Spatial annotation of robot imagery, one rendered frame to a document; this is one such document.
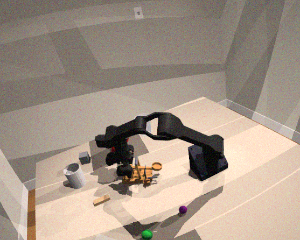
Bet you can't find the white plastic cup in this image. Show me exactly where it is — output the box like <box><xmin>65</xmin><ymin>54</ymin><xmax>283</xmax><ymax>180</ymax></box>
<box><xmin>134</xmin><ymin>113</ymin><xmax>151</xmax><ymax>137</ymax></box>

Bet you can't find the purple ball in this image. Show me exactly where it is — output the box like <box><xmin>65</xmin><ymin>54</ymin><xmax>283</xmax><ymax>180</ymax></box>
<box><xmin>179</xmin><ymin>206</ymin><xmax>187</xmax><ymax>214</ymax></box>

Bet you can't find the green ball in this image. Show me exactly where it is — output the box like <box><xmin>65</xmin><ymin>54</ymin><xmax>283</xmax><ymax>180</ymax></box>
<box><xmin>142</xmin><ymin>229</ymin><xmax>152</xmax><ymax>240</ymax></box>

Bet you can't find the white flat slab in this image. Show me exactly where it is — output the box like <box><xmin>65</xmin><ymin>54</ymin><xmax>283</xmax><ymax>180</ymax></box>
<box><xmin>95</xmin><ymin>234</ymin><xmax>117</xmax><ymax>240</ymax></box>

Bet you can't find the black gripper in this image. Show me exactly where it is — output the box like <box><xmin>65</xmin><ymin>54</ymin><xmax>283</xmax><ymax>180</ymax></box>
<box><xmin>115</xmin><ymin>145</ymin><xmax>134</xmax><ymax>178</ymax></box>

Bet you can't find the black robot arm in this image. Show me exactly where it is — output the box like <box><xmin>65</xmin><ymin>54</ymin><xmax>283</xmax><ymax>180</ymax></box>
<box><xmin>95</xmin><ymin>112</ymin><xmax>224</xmax><ymax>166</ymax></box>

